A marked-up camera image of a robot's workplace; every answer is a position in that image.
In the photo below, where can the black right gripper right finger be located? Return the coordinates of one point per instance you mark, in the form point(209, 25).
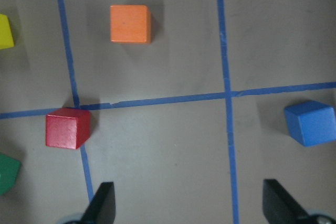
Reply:
point(279, 206)

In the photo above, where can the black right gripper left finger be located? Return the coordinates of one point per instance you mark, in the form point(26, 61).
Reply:
point(102, 207)

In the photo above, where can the red wooden block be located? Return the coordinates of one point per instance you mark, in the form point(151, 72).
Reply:
point(67, 128)

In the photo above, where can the blue wooden block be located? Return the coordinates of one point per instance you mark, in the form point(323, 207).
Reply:
point(310, 123)

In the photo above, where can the green wooden block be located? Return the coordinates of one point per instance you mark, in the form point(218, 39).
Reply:
point(9, 171)

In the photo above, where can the orange wooden block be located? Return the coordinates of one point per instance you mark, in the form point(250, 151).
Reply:
point(130, 24)

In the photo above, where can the yellow wooden block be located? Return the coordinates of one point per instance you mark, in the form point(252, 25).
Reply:
point(6, 39)

